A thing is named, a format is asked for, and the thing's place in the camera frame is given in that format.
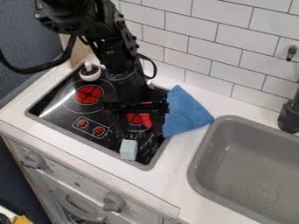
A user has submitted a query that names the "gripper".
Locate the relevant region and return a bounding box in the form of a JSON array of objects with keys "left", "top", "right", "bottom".
[{"left": 101, "top": 73, "right": 172, "bottom": 142}]

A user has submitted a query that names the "light blue block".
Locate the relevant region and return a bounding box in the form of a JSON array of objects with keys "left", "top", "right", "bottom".
[{"left": 117, "top": 138, "right": 139, "bottom": 162}]

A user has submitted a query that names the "blue cloth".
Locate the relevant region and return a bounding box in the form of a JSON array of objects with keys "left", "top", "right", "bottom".
[{"left": 161, "top": 84, "right": 217, "bottom": 138}]

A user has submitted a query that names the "toy stove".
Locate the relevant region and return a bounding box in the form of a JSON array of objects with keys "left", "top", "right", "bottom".
[{"left": 24, "top": 59, "right": 173, "bottom": 172}]

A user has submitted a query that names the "white toy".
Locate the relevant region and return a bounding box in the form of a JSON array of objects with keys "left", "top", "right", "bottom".
[{"left": 78, "top": 60, "right": 107, "bottom": 82}]

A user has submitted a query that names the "toy sink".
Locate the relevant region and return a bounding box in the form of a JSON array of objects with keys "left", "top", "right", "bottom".
[{"left": 186, "top": 115, "right": 299, "bottom": 224}]

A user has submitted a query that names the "tap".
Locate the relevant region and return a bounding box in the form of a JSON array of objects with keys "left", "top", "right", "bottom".
[{"left": 276, "top": 45, "right": 299, "bottom": 135}]

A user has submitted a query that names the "black cable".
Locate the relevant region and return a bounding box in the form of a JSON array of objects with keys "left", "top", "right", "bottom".
[{"left": 0, "top": 34, "right": 79, "bottom": 74}]

